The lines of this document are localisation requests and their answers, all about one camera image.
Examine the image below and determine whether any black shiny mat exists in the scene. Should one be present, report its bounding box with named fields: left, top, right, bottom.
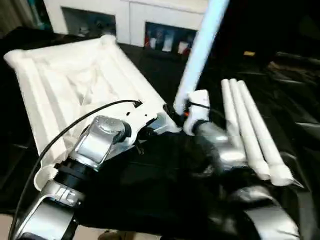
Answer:
left=0, top=27, right=320, bottom=240

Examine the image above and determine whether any white cabinet with glass doors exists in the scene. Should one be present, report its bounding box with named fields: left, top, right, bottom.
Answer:
left=43, top=0, right=210, bottom=55

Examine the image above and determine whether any white plastic table leg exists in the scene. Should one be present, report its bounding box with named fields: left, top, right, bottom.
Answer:
left=221, top=79, right=247, bottom=161
left=237, top=80, right=295, bottom=187
left=229, top=78, right=272, bottom=181
left=173, top=0, right=231, bottom=116

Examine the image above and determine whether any arm thick black cable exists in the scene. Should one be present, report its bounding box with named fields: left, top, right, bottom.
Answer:
left=12, top=99, right=142, bottom=240
left=188, top=99, right=226, bottom=121

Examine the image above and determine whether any white plastic table top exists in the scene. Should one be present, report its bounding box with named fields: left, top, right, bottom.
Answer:
left=3, top=34, right=183, bottom=191

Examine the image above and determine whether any grey curtain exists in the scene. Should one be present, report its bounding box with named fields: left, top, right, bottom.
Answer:
left=0, top=0, right=47, bottom=33

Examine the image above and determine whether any right arm thick black cable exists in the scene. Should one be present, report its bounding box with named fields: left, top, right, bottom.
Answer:
left=188, top=99, right=226, bottom=121

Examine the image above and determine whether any left arm thick black cable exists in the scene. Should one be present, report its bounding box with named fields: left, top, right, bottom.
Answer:
left=12, top=99, right=142, bottom=240

